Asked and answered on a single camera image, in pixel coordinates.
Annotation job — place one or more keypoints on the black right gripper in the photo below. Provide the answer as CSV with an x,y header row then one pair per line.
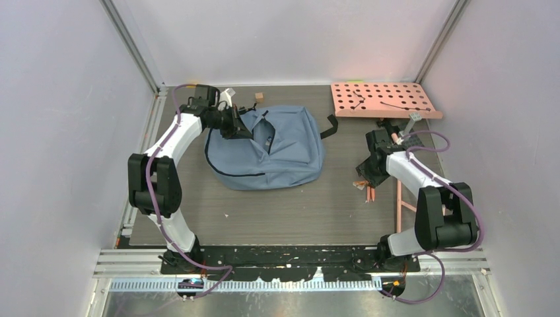
x,y
374,180

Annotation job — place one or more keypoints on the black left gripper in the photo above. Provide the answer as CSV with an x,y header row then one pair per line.
x,y
236,129

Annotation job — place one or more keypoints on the orange triangular sticker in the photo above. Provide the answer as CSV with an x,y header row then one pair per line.
x,y
360,184

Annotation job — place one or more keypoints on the blue grey student backpack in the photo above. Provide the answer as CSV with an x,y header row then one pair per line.
x,y
295,157

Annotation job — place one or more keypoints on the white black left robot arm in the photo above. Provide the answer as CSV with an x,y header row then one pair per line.
x,y
153,182

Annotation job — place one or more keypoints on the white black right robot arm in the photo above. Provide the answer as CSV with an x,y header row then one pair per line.
x,y
445,218

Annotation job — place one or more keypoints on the small wooden cube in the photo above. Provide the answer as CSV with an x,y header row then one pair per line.
x,y
259,97

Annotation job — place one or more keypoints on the pink perforated music stand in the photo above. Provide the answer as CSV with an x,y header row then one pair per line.
x,y
383,101

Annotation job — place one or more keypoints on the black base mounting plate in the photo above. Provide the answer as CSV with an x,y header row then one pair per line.
x,y
286,263

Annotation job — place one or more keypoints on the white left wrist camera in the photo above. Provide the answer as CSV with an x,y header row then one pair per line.
x,y
225,99

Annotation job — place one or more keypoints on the grey lego plate with post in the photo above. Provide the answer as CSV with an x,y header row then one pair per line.
x,y
402,135

